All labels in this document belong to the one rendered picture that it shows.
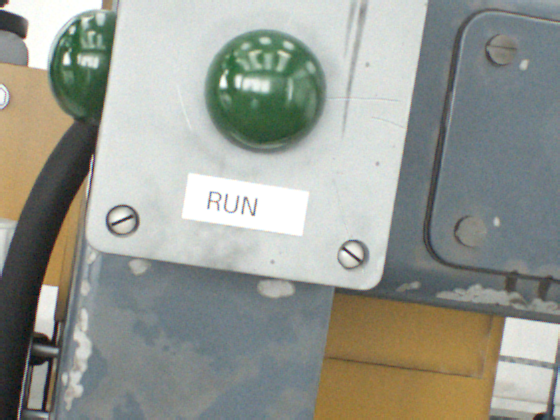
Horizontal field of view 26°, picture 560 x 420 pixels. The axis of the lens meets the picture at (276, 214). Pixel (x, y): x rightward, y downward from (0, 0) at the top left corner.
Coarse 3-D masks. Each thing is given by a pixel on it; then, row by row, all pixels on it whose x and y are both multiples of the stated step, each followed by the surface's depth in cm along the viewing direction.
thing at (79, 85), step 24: (72, 24) 30; (96, 24) 30; (72, 48) 30; (96, 48) 30; (48, 72) 31; (72, 72) 30; (96, 72) 30; (72, 96) 30; (96, 96) 30; (96, 120) 31
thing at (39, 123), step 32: (0, 32) 71; (0, 64) 70; (0, 96) 70; (32, 96) 70; (0, 128) 70; (32, 128) 71; (64, 128) 71; (0, 160) 70; (32, 160) 71; (0, 192) 71; (64, 224) 71
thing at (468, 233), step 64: (448, 0) 36; (512, 0) 36; (448, 64) 36; (512, 64) 36; (448, 128) 36; (512, 128) 36; (448, 192) 36; (512, 192) 36; (128, 256) 34; (448, 256) 36; (512, 256) 36; (64, 320) 55; (128, 320) 34; (192, 320) 34; (256, 320) 35; (320, 320) 35; (64, 384) 34; (128, 384) 34; (192, 384) 35; (256, 384) 35
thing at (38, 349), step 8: (32, 344) 57; (40, 344) 58; (32, 352) 57; (40, 352) 57; (48, 352) 57; (56, 352) 58; (24, 408) 58; (32, 408) 58; (24, 416) 58; (32, 416) 58; (40, 416) 58
